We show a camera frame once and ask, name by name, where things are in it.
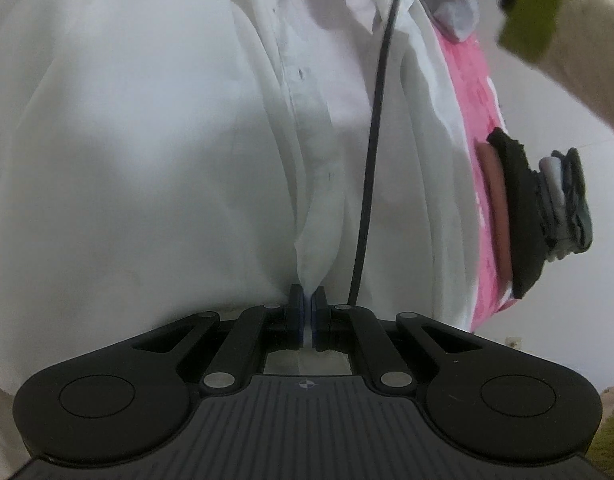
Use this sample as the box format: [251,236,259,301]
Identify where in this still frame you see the folded pink garment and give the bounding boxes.
[476,143,513,284]

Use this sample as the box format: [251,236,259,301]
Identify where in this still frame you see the white shirt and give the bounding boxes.
[0,0,479,478]

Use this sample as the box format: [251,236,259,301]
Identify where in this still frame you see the folded grey clothes stack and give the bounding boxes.
[536,148,593,262]

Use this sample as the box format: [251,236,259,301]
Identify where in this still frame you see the right green sleeve forearm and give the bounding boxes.
[498,0,614,130]

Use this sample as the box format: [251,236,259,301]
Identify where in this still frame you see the black cable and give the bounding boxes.
[347,0,411,307]

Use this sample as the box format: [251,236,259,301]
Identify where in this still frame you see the pink floral bed sheet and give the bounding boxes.
[437,34,515,330]

